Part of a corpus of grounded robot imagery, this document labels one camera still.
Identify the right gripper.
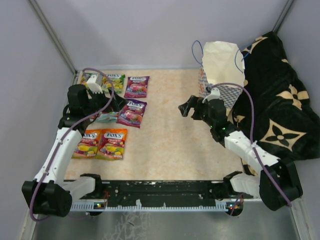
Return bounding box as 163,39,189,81
178,95,215,128

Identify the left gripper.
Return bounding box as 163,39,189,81
83,86,128,117

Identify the purple snack bag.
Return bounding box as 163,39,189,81
124,76,150,99
116,99,147,129

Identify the green candy bag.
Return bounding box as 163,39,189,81
101,74,126,94
79,73,92,88

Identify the fruits candy bag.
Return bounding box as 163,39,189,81
72,129,101,159
96,128,128,161

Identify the blue checkered paper bag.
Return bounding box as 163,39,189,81
196,41,246,115

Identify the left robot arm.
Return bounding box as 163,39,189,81
21,84,129,222

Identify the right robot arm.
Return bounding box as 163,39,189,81
178,95,303,211

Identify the black floral blanket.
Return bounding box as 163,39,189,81
232,31,320,161

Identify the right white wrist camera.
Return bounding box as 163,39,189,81
202,87,221,104

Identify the aluminium frame rail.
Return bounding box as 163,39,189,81
64,181,303,201

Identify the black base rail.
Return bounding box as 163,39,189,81
79,179,255,208

